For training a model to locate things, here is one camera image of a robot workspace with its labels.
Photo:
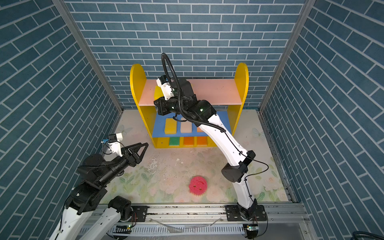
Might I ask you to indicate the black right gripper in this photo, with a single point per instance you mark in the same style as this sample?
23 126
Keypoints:
162 105

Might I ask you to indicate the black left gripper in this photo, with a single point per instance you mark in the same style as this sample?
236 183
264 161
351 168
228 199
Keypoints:
133 161

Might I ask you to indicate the beige sponge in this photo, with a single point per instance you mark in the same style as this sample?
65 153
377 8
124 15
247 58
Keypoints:
186 128

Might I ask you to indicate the small yellow sponge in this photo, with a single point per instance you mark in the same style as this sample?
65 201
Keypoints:
158 93

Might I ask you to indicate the textured yellow sponge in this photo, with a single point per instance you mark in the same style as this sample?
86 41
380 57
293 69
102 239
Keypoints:
170 126

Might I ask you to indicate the orange sponge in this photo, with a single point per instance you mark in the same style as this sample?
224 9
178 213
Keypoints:
188 141

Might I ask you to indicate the green sponge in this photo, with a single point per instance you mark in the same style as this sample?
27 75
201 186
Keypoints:
174 141

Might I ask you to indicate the pink round scrubber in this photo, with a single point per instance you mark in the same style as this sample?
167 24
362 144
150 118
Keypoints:
198 186

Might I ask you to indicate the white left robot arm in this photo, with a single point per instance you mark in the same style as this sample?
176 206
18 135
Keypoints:
85 198

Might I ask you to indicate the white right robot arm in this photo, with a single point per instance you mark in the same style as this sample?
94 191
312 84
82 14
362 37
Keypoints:
238 161

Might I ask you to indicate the yellow pink blue wooden shelf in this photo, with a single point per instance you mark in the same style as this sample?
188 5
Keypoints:
227 96

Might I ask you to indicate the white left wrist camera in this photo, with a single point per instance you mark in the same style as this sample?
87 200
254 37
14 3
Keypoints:
112 145

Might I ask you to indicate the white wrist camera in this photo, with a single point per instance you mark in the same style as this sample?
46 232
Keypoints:
165 86
112 145

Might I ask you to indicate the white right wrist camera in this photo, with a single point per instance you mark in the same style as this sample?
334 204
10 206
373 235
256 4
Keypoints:
165 86

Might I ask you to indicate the white perforated cable tray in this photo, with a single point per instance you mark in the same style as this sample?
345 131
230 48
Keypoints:
177 230

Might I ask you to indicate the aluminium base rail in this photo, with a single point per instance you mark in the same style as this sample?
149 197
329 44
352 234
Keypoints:
209 214

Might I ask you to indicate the aluminium right corner post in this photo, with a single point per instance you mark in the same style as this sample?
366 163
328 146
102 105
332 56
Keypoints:
287 51

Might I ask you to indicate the aluminium corner post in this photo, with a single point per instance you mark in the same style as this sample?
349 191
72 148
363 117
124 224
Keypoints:
81 41
287 51

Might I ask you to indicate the aluminium left corner post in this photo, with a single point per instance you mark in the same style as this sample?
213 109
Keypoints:
81 41

